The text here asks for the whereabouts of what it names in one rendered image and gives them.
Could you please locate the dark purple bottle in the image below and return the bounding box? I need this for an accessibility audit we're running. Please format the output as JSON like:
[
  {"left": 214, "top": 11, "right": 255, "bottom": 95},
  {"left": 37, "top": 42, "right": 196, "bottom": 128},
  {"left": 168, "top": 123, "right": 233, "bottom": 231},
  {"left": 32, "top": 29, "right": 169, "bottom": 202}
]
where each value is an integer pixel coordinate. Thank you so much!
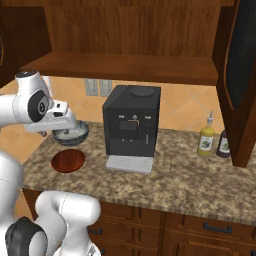
[{"left": 215, "top": 129, "right": 232, "bottom": 159}]

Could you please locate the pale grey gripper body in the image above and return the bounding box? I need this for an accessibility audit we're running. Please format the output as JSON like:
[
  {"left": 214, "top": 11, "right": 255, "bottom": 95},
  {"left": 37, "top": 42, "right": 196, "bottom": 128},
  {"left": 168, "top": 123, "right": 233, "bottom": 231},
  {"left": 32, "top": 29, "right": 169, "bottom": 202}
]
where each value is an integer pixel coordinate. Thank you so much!
[{"left": 23, "top": 108, "right": 80, "bottom": 134}]

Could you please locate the black drawer handle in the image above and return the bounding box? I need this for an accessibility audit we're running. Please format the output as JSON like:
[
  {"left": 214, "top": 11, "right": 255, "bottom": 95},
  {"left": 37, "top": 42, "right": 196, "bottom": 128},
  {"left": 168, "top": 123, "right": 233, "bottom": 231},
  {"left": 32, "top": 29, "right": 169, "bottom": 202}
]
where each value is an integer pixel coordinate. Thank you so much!
[
  {"left": 87, "top": 227, "right": 104, "bottom": 236},
  {"left": 202, "top": 221, "right": 234, "bottom": 235}
]

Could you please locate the wooden cabinet door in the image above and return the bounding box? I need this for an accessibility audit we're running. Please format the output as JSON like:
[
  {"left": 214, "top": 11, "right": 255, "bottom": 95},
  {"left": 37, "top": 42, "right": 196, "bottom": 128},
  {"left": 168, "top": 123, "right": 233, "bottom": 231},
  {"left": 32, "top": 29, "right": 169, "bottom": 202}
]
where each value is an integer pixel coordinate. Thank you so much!
[{"left": 0, "top": 0, "right": 53, "bottom": 89}]

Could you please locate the black coffee machine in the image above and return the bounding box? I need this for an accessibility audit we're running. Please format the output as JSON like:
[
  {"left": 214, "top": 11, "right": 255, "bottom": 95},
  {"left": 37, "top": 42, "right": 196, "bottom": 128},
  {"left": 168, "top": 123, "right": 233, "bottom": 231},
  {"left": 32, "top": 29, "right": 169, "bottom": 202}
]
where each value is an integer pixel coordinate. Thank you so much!
[{"left": 101, "top": 84, "right": 162, "bottom": 175}]

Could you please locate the wooden base cupboard door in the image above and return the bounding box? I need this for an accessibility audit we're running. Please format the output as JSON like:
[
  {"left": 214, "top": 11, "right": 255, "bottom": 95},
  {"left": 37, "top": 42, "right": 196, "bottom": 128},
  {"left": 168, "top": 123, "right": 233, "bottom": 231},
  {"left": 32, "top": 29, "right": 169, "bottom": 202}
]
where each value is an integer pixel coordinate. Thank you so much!
[
  {"left": 89, "top": 232, "right": 164, "bottom": 256},
  {"left": 162, "top": 231, "right": 256, "bottom": 256}
]

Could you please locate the grey wall socket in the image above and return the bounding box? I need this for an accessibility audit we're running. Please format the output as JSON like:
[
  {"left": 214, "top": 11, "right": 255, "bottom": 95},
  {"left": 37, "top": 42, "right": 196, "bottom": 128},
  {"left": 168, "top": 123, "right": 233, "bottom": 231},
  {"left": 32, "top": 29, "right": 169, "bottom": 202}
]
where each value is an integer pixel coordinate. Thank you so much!
[
  {"left": 83, "top": 78, "right": 100, "bottom": 98},
  {"left": 99, "top": 79, "right": 114, "bottom": 98}
]

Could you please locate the open wooden wall cabinet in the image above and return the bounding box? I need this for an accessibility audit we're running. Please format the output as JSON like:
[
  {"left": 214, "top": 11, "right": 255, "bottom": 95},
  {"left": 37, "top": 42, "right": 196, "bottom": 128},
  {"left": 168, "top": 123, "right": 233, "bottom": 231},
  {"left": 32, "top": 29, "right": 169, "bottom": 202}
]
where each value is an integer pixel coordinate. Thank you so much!
[{"left": 19, "top": 0, "right": 236, "bottom": 87}]

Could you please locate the wooden drawer front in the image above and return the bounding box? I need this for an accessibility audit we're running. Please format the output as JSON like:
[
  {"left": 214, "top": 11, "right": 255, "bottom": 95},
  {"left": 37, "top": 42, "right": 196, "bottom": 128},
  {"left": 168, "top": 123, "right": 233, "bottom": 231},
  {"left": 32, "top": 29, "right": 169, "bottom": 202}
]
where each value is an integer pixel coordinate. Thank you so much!
[
  {"left": 163, "top": 211, "right": 256, "bottom": 242},
  {"left": 87, "top": 200, "right": 165, "bottom": 234}
]

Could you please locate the grey bowl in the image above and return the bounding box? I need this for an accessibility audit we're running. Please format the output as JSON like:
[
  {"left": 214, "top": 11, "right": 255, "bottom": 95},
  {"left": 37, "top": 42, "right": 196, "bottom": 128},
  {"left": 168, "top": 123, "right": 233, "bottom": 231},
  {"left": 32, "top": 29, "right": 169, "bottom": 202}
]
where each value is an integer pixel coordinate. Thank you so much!
[{"left": 51, "top": 120, "right": 90, "bottom": 147}]

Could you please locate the yellow oil bottle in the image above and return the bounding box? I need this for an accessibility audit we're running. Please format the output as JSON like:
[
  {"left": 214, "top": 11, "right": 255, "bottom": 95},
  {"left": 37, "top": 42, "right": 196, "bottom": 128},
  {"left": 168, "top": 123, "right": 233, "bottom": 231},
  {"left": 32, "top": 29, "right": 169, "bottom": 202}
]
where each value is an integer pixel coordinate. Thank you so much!
[{"left": 196, "top": 110, "right": 216, "bottom": 157}]

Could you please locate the wooden cabinet door mesh panel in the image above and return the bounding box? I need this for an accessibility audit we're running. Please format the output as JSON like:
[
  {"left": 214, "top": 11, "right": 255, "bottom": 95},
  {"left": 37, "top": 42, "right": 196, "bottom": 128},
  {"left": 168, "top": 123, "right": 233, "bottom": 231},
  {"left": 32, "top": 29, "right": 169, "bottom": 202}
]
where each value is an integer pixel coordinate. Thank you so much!
[{"left": 212, "top": 0, "right": 256, "bottom": 169}]

